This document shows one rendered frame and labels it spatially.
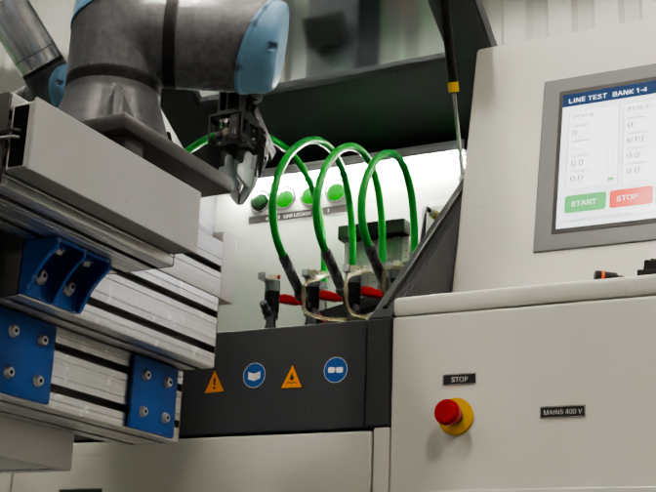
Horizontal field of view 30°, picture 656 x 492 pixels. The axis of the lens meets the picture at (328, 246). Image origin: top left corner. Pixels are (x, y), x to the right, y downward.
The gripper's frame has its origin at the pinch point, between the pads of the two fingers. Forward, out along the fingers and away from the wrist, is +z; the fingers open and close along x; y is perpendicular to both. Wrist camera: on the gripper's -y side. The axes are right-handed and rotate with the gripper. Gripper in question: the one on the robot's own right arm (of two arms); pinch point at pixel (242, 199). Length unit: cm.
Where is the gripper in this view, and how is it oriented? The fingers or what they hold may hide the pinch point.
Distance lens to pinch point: 216.0
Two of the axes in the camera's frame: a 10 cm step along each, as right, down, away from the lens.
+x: 9.0, -1.0, -4.3
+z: -0.4, 9.5, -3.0
